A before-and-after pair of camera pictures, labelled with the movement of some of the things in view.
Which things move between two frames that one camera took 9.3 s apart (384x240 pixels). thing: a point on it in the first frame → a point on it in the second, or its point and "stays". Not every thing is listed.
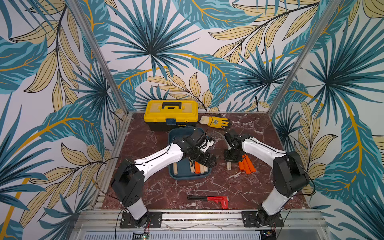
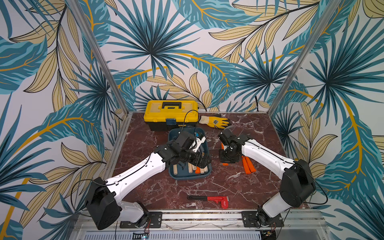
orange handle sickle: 251,166 stays
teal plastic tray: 183,166 stays
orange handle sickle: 246,165 stays
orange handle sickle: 241,165 → 224,147
